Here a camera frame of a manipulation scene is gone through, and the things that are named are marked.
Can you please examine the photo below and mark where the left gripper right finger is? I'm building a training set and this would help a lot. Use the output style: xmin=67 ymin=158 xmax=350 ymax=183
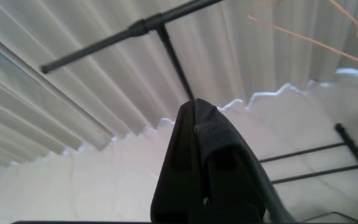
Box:
xmin=202 ymin=146 xmax=266 ymax=224

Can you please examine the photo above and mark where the pink clothes hanger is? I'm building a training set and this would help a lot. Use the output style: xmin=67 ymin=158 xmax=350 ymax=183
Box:
xmin=247 ymin=0 xmax=358 ymax=69

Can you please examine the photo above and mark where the black clothes rack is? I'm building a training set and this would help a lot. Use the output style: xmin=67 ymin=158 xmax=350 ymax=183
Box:
xmin=39 ymin=0 xmax=358 ymax=190

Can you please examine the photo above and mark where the dark grey t-shirt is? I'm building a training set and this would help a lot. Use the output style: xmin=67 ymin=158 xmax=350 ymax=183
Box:
xmin=193 ymin=98 xmax=296 ymax=224

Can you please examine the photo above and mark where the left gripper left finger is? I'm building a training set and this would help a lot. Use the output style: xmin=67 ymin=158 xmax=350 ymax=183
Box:
xmin=150 ymin=100 xmax=203 ymax=224

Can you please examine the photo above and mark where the white curtain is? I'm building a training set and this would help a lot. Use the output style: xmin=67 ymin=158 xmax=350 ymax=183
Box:
xmin=0 ymin=0 xmax=358 ymax=170

